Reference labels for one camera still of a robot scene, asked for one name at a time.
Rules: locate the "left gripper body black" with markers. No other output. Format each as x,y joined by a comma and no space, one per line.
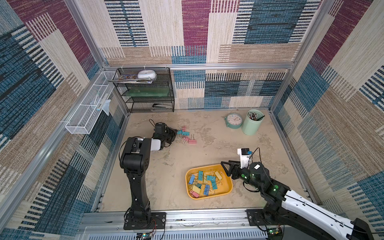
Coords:
169,135

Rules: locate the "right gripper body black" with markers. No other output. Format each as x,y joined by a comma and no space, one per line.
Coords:
237,170

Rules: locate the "yellow plastic storage tray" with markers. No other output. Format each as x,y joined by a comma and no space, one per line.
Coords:
225,186

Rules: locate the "light blue binder clip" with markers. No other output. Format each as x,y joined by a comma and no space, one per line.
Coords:
191,180

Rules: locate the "pale yellow binder clip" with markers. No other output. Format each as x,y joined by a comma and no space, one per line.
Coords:
196,189

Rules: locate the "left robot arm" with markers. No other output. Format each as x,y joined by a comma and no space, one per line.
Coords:
135,161

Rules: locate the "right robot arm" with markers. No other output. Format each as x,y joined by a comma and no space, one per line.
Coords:
285,207

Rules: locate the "mint green pen cup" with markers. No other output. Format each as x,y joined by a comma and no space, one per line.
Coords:
250,127

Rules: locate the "mint green alarm clock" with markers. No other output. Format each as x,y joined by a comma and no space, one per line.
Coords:
233,121

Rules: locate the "black mesh desk shelf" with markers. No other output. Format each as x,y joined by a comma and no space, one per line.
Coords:
145,98

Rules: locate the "pens in cup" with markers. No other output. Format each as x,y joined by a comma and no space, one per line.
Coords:
254,116

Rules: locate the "white round tape dispenser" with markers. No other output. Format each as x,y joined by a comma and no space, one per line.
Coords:
147,74

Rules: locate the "magazines on shelf top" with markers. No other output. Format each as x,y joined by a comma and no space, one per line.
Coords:
132,79

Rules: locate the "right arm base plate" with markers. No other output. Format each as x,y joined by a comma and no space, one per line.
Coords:
267,217

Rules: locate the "white wire wall basket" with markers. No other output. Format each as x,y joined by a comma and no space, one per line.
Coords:
92,105

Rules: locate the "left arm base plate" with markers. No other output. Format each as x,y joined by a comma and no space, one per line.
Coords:
141,221

